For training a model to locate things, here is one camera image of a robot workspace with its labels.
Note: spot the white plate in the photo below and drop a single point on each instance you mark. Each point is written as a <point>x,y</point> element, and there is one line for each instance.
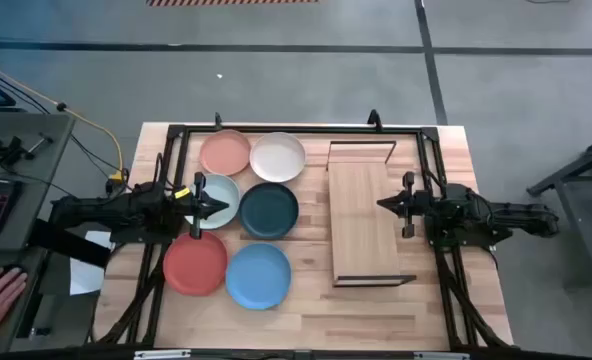
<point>277,156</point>

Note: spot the black metal cart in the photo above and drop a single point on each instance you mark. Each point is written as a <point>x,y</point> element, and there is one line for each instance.
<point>576,168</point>

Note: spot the white paper sheet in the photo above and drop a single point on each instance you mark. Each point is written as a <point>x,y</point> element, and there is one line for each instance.
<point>86,277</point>

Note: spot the black clamp tool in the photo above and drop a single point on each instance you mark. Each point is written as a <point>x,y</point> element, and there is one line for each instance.
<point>11,150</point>

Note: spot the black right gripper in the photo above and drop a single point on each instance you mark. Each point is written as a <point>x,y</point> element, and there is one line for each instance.
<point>409,207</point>

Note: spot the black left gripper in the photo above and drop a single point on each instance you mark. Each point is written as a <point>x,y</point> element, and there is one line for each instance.
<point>199,210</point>

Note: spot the black flat bar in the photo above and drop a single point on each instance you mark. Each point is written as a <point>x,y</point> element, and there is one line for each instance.
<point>66,242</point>

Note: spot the silver metal bracket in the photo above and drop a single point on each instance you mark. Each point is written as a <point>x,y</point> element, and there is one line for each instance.
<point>441,356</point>
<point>162,355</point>

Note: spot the grey desk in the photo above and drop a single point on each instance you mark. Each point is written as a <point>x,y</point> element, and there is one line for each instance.
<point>36,200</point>

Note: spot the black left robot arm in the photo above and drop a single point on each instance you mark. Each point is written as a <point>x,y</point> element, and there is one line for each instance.
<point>106,210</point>

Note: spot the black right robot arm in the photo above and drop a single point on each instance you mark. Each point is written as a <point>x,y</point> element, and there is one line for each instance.
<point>486,212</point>

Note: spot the red plate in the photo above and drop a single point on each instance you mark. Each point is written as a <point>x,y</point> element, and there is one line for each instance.
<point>195,263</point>

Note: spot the black frame bracket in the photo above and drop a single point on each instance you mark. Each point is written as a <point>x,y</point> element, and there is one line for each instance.
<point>218,120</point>
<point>374,119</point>

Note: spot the salmon pink plate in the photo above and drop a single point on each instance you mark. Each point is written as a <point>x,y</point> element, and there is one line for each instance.
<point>224,152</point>

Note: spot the black aluminium table frame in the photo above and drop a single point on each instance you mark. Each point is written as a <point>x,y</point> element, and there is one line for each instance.
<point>301,129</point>

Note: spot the blue plate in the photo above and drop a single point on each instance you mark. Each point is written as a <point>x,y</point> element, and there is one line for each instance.
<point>258,276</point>

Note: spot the pale mint plate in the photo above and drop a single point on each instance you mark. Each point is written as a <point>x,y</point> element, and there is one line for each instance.
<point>223,192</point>

